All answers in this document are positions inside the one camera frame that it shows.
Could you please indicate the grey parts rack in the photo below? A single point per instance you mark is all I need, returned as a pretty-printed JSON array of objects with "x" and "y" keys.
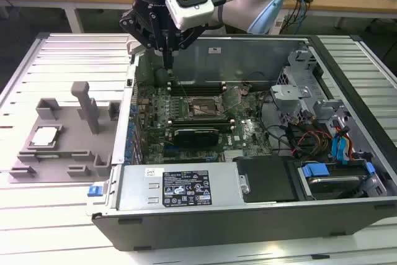
[{"x": 56, "y": 170}]

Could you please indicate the black graphics card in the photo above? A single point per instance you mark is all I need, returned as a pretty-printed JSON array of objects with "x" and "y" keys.
[{"x": 195, "y": 138}]

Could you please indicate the CPU socket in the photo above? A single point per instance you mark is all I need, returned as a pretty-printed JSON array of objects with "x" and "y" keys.
[{"x": 204, "y": 106}]

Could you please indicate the silver power supply unit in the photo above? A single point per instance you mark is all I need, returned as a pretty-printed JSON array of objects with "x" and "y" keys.
[{"x": 136, "y": 184}]

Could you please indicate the green motherboard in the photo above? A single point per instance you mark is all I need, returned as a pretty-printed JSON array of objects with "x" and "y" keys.
[{"x": 248, "y": 141}]

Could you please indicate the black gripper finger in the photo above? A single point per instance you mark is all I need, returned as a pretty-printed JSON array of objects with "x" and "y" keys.
[
  {"x": 189, "y": 38},
  {"x": 136, "y": 26}
]

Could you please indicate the black plastic shroud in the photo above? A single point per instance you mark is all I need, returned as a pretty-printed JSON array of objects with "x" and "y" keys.
[{"x": 266, "y": 178}]

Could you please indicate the black RAM slot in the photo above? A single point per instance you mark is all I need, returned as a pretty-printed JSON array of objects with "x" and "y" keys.
[
  {"x": 201, "y": 123},
  {"x": 201, "y": 120},
  {"x": 198, "y": 87},
  {"x": 201, "y": 126},
  {"x": 198, "y": 93}
]

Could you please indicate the small silver chipset heatsink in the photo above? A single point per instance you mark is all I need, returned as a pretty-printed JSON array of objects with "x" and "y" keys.
[{"x": 234, "y": 155}]

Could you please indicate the grey metal drive bracket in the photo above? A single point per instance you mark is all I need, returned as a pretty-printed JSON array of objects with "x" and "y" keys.
[{"x": 287, "y": 94}]

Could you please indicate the silver CPU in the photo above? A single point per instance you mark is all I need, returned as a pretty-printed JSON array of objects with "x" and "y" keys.
[{"x": 45, "y": 137}]

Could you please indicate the blue case latch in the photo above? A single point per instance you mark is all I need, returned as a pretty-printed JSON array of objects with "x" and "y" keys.
[{"x": 94, "y": 191}]

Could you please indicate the RAM slot with white clips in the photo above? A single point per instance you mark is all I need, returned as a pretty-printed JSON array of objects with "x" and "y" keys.
[
  {"x": 198, "y": 90},
  {"x": 198, "y": 83}
]

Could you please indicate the dark grey PC case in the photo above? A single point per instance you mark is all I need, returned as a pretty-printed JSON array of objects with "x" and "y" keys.
[{"x": 217, "y": 231}]

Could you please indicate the hard disk in blue carrier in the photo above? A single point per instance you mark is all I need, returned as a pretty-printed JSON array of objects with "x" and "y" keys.
[{"x": 335, "y": 185}]

